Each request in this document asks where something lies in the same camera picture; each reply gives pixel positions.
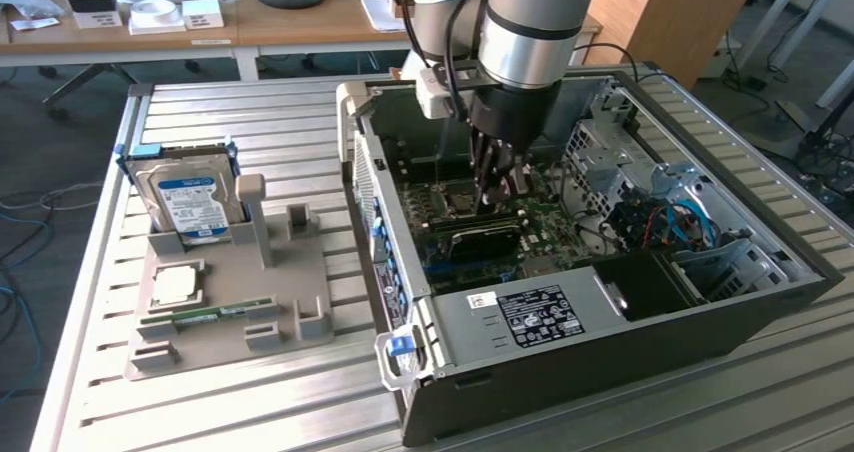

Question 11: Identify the black grey PC case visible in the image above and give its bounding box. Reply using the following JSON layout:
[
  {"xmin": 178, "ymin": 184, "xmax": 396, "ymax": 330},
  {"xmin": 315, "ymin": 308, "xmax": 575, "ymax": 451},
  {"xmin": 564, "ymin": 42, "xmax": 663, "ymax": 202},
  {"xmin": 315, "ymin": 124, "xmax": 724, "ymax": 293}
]
[{"xmin": 336, "ymin": 69, "xmax": 846, "ymax": 448}]

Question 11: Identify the CPU socket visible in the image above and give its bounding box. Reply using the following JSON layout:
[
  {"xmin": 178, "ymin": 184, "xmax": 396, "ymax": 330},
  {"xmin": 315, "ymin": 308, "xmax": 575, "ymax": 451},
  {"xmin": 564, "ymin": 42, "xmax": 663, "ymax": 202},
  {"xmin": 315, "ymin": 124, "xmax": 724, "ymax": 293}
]
[{"xmin": 436, "ymin": 179, "xmax": 485, "ymax": 218}]

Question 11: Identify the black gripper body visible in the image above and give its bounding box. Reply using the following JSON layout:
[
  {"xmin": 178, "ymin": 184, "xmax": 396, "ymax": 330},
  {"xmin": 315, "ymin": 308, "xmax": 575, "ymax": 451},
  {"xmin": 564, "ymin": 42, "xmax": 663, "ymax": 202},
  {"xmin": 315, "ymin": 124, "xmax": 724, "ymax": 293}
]
[{"xmin": 465, "ymin": 79, "xmax": 563, "ymax": 154}]

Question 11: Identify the white floor cable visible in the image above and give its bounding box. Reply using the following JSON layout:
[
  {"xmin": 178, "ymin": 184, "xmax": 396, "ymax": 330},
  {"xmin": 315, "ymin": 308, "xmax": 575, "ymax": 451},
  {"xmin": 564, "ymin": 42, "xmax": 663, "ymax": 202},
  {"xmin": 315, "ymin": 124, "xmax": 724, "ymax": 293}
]
[{"xmin": 0, "ymin": 181, "xmax": 101, "ymax": 211}]

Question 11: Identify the black green graphics card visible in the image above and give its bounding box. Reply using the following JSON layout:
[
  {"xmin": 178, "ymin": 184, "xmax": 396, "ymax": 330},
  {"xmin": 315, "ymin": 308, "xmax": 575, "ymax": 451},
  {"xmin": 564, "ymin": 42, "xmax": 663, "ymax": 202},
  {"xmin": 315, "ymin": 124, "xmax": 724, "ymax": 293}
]
[{"xmin": 443, "ymin": 223, "xmax": 520, "ymax": 266}]

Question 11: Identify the green motherboard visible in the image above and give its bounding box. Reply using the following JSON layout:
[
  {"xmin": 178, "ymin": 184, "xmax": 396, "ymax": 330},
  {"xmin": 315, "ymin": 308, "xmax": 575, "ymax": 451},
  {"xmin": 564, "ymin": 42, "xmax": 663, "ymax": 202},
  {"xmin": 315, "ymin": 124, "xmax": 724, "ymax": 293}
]
[{"xmin": 392, "ymin": 156, "xmax": 601, "ymax": 296}]

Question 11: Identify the white paper stack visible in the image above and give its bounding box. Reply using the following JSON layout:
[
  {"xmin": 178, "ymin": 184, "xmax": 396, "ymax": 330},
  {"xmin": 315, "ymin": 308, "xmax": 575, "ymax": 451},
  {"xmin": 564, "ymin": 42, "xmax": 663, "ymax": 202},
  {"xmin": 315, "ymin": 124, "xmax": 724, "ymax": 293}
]
[{"xmin": 360, "ymin": 0, "xmax": 412, "ymax": 33}]

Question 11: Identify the blue wire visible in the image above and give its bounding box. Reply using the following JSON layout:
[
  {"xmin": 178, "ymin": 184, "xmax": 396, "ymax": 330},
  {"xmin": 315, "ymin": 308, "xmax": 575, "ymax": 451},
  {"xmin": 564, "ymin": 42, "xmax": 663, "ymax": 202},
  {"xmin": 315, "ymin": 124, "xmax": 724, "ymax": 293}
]
[{"xmin": 666, "ymin": 199, "xmax": 723, "ymax": 251}]

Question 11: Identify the grey power supply unit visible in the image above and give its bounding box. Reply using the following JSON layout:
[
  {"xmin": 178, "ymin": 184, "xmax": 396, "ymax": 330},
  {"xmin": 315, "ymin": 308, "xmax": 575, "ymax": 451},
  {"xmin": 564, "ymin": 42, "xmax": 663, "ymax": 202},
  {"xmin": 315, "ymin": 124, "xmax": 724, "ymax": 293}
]
[{"xmin": 425, "ymin": 265, "xmax": 632, "ymax": 368}]

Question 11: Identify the hard disk in blue caddy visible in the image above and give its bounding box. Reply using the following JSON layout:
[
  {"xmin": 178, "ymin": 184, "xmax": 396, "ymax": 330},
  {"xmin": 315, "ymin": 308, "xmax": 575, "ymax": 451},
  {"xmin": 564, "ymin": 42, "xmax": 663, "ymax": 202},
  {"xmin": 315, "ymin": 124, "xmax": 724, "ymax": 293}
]
[{"xmin": 116, "ymin": 141, "xmax": 252, "ymax": 246}]

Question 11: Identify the blue floor cable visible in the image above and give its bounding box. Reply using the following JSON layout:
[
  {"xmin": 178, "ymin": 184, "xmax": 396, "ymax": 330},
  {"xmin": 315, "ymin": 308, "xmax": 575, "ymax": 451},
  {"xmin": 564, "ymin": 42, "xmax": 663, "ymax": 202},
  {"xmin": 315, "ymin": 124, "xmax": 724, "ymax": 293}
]
[{"xmin": 0, "ymin": 211, "xmax": 54, "ymax": 403}]

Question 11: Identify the white table frame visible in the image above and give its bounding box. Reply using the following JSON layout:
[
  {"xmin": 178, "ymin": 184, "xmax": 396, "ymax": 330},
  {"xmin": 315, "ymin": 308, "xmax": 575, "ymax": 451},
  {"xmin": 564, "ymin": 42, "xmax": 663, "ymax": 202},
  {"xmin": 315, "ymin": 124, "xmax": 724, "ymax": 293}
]
[{"xmin": 730, "ymin": 0, "xmax": 854, "ymax": 111}]

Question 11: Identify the grey disk bay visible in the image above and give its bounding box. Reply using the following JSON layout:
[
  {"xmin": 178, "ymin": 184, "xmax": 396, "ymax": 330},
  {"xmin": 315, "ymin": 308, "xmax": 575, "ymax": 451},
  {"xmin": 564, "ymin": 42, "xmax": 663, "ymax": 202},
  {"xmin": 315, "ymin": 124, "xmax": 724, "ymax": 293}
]
[{"xmin": 672, "ymin": 239, "xmax": 802, "ymax": 303}]

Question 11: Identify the white tape roll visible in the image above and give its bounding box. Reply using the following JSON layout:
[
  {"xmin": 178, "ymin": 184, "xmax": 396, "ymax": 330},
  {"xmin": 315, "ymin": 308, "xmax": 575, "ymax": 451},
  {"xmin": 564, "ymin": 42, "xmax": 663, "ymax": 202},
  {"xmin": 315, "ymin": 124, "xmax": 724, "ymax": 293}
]
[{"xmin": 132, "ymin": 0, "xmax": 181, "ymax": 23}]

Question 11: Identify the red wire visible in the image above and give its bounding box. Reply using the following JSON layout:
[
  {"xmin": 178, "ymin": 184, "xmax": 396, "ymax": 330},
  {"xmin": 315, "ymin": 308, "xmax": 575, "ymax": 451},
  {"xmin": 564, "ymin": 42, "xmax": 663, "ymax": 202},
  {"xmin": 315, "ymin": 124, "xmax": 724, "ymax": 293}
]
[{"xmin": 638, "ymin": 204, "xmax": 672, "ymax": 251}]

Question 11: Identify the flat white box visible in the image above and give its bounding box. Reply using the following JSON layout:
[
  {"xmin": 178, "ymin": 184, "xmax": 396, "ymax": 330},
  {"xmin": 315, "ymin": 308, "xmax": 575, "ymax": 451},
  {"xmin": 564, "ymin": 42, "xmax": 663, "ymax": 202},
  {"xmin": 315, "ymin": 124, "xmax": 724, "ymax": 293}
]
[{"xmin": 128, "ymin": 11, "xmax": 186, "ymax": 36}]

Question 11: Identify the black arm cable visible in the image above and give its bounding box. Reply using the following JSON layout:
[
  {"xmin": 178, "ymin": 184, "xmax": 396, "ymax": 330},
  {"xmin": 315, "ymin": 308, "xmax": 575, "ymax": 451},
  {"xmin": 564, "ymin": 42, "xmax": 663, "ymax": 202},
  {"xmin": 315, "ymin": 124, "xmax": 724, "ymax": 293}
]
[{"xmin": 571, "ymin": 43, "xmax": 646, "ymax": 83}]

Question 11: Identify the white paper tag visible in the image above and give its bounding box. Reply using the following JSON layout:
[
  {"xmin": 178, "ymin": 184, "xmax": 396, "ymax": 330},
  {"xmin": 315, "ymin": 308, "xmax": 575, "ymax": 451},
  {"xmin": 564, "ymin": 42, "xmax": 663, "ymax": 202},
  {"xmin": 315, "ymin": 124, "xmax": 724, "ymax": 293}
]
[{"xmin": 9, "ymin": 17, "xmax": 61, "ymax": 32}]

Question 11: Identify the silver perforated drive cage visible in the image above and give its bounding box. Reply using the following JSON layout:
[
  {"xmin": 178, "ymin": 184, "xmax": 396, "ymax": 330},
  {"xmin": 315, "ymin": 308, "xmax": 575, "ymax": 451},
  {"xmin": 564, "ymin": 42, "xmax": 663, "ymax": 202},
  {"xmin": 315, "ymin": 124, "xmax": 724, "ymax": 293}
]
[{"xmin": 563, "ymin": 119, "xmax": 708, "ymax": 213}]

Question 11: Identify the grey parts rack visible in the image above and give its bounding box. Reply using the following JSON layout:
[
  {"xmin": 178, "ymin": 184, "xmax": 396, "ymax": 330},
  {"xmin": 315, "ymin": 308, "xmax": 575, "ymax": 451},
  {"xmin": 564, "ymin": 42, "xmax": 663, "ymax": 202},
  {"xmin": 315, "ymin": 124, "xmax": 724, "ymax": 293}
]
[{"xmin": 124, "ymin": 174, "xmax": 335, "ymax": 382}]

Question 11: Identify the silver CPU chip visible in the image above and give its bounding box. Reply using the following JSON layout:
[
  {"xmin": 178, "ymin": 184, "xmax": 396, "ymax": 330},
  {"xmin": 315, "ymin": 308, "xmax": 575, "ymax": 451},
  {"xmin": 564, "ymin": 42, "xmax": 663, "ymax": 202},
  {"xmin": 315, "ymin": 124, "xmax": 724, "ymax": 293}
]
[{"xmin": 150, "ymin": 265, "xmax": 201, "ymax": 307}]

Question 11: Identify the small white box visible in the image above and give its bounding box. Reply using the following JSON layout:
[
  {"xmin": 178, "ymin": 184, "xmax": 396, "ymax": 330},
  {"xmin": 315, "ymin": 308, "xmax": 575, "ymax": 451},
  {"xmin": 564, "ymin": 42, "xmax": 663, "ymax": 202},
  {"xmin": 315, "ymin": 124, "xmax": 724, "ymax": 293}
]
[{"xmin": 180, "ymin": 0, "xmax": 224, "ymax": 30}]

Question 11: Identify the wooden desk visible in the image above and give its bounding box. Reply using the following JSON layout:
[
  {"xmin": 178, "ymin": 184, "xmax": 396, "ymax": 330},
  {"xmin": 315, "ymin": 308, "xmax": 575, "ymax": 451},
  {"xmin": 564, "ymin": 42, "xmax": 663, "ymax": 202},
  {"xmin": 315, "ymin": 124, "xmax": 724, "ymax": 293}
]
[{"xmin": 0, "ymin": 0, "xmax": 601, "ymax": 68}]

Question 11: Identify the metal socket cover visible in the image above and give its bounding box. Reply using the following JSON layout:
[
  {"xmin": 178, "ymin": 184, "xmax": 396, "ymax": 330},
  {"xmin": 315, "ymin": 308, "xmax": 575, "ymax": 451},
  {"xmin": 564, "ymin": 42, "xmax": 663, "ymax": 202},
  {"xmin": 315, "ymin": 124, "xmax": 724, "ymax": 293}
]
[{"xmin": 499, "ymin": 159, "xmax": 535, "ymax": 198}]

